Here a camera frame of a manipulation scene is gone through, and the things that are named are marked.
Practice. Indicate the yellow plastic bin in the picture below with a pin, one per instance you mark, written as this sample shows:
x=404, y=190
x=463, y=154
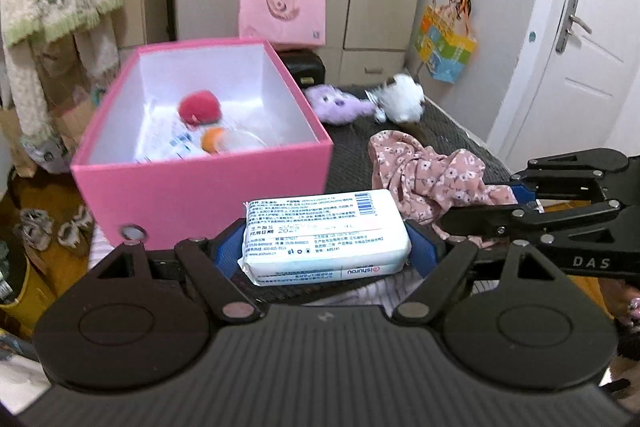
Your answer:
x=25, y=302

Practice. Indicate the white tissue pack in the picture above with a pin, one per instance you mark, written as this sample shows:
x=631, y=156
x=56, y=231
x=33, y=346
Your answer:
x=325, y=237

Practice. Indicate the white packets inside box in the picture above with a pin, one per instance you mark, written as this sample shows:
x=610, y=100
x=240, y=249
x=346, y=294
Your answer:
x=160, y=142

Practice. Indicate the brown cardboard box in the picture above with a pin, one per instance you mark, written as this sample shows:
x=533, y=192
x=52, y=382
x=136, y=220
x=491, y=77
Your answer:
x=75, y=122

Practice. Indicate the pink floral cloth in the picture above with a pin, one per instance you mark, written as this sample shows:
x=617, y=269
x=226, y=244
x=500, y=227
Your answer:
x=430, y=177

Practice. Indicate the black mesh table mat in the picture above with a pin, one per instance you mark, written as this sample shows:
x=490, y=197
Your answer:
x=350, y=152

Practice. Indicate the white plush toy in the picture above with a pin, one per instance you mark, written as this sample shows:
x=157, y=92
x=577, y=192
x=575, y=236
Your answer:
x=405, y=97

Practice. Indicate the colourful paper gift bag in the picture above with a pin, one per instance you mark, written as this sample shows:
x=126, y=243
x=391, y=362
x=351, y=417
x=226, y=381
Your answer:
x=445, y=47

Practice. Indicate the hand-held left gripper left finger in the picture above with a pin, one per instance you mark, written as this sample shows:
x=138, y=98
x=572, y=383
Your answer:
x=225, y=252

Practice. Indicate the grey fluffy slipper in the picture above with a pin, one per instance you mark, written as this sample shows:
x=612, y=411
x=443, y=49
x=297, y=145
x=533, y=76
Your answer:
x=75, y=227
x=32, y=229

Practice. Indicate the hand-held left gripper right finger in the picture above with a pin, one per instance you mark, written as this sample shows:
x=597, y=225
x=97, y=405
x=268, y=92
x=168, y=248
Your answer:
x=425, y=252

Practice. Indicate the black suitcase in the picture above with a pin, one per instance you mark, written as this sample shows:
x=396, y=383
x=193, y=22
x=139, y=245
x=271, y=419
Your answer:
x=305, y=67

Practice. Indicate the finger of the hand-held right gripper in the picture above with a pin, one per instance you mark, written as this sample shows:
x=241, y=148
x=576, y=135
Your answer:
x=480, y=222
x=525, y=194

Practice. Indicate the white door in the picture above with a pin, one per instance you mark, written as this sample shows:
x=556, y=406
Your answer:
x=600, y=107

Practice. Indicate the person's right hand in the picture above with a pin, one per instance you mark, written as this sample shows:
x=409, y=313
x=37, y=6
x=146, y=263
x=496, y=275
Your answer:
x=622, y=302

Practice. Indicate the orange foam ball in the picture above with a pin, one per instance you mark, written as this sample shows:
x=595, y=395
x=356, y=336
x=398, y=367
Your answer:
x=212, y=141

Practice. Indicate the purple plush toy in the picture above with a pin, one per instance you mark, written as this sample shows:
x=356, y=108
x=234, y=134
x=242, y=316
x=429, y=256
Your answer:
x=335, y=103

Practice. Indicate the striped tablecloth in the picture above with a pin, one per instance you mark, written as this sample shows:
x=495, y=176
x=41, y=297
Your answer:
x=107, y=252

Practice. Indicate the green round sticker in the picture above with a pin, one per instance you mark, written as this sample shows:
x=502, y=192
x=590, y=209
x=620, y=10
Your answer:
x=532, y=36

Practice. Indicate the pink cardboard box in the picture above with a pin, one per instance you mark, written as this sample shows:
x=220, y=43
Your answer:
x=200, y=197

